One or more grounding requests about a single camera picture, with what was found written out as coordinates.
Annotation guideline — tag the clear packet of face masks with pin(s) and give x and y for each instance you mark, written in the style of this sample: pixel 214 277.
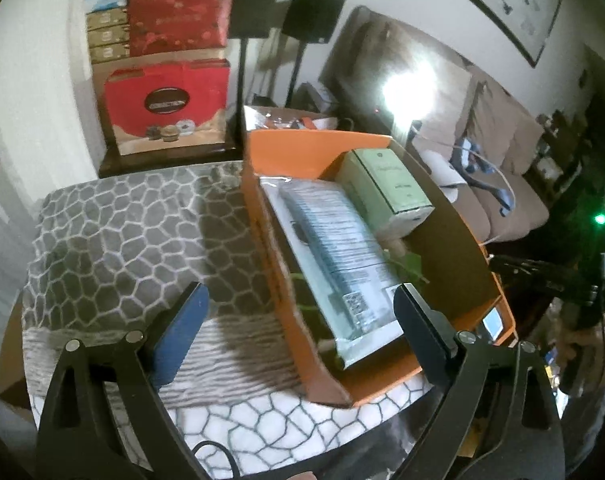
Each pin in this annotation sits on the clear packet of face masks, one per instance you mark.
pixel 343 265

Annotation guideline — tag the green tissue pack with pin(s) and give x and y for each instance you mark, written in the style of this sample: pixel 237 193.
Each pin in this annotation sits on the green tissue pack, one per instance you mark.
pixel 384 192

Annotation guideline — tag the brown sofa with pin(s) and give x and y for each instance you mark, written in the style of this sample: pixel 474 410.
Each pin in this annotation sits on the brown sofa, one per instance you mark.
pixel 392 78

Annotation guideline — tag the orange cardboard box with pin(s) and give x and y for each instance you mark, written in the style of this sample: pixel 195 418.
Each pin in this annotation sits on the orange cardboard box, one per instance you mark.
pixel 441 256

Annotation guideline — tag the grey white patterned blanket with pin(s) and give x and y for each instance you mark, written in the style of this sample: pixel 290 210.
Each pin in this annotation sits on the grey white patterned blanket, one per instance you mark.
pixel 112 254

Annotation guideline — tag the white curtain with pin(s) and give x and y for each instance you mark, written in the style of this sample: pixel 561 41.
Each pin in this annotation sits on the white curtain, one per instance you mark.
pixel 41 143

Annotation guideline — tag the blue grey neck massager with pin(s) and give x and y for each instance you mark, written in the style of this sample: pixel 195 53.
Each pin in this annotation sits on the blue grey neck massager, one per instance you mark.
pixel 482 174

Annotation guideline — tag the red floral gift box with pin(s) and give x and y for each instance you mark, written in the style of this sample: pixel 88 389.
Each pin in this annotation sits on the red floral gift box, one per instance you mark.
pixel 158 26

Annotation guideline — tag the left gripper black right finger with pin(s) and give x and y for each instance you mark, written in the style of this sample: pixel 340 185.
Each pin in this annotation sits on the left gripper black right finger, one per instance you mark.
pixel 497 418

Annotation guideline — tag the left black speaker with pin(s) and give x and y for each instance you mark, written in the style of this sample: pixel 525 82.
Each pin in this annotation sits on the left black speaker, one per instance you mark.
pixel 251 19

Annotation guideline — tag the stacked gold boxes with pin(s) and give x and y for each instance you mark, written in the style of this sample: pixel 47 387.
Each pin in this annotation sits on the stacked gold boxes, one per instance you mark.
pixel 108 35

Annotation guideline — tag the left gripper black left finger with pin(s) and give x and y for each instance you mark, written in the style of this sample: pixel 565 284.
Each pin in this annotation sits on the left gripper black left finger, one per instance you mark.
pixel 78 436

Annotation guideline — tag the person's right hand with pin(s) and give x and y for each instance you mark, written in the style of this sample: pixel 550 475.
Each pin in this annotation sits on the person's right hand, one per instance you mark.
pixel 581 357

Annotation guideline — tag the red collection gift bag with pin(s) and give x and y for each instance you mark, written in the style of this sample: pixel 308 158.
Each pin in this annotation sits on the red collection gift bag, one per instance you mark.
pixel 211 76

